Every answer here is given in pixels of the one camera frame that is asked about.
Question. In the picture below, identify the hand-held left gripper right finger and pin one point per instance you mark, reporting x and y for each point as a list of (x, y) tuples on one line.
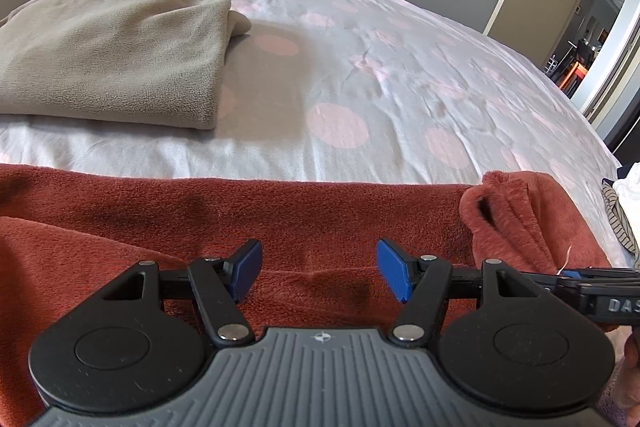
[(395, 269)]

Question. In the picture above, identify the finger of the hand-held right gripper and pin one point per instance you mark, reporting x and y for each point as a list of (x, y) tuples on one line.
[(555, 278)]

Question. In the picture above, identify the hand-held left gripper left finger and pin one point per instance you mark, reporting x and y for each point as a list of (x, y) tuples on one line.
[(247, 267)]

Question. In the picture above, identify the red fleece garment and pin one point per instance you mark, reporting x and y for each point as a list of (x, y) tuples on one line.
[(300, 217)]

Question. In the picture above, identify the light grey sweatshirt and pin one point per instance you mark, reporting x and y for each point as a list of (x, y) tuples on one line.
[(631, 187)]

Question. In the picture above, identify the person's right forearm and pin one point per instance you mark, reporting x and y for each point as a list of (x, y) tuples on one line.
[(630, 407)]

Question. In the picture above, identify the person's right hand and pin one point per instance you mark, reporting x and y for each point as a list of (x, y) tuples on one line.
[(634, 357)]

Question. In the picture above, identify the white dark-striped garment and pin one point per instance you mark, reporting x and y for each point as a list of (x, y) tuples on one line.
[(617, 217)]

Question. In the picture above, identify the orange chair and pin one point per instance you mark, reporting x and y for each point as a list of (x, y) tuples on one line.
[(572, 74)]

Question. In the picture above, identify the pink dotted bed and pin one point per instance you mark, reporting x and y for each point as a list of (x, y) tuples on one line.
[(375, 57)]

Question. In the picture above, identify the beige fleece blanket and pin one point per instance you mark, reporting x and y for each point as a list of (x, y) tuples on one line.
[(115, 52)]

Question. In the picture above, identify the white door frame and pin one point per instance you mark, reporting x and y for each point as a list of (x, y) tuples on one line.
[(615, 57)]

